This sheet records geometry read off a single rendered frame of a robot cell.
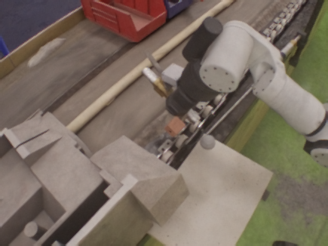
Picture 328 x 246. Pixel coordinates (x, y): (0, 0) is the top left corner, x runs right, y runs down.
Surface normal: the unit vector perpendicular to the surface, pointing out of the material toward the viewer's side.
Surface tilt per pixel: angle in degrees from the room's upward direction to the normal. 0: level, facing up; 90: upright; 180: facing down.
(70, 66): 0
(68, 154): 10
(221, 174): 0
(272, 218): 0
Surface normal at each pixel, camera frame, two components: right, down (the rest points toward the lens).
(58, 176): -0.16, -0.63
